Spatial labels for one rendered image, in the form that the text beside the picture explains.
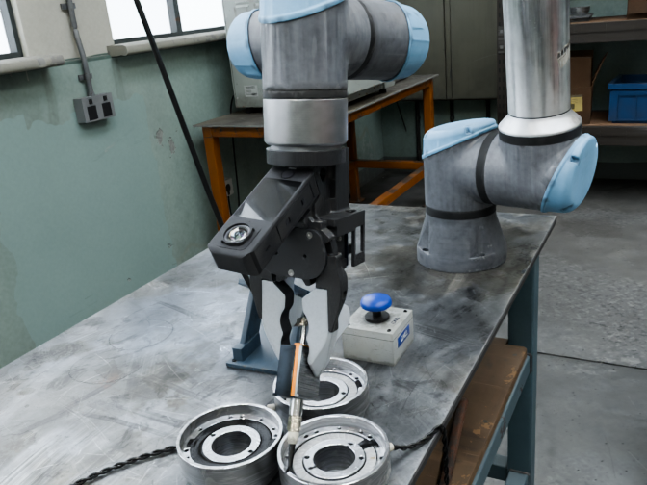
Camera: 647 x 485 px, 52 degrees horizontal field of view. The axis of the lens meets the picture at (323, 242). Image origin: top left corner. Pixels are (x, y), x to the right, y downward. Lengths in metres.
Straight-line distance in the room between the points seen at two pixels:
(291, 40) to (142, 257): 2.34
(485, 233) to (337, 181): 0.51
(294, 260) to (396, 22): 0.24
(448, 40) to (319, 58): 3.90
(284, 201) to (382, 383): 0.33
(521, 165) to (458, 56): 3.47
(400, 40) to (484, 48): 3.75
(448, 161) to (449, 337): 0.29
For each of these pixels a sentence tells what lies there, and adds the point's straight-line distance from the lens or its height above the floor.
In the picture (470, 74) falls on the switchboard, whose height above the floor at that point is 0.72.
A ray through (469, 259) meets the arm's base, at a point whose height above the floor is 0.82.
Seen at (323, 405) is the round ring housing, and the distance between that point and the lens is 0.72.
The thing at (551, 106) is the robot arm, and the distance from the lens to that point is 0.98.
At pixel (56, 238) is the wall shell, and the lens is 2.55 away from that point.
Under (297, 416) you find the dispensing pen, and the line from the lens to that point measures 0.63.
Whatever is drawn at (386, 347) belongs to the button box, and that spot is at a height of 0.82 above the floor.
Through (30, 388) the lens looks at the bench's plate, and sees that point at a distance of 0.95.
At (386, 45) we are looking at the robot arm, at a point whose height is 1.19.
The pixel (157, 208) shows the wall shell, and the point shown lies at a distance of 2.90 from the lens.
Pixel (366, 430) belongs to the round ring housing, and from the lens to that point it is 0.68.
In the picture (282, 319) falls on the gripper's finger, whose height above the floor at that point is 0.96.
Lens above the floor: 1.23
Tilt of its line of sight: 20 degrees down
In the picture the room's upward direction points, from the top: 6 degrees counter-clockwise
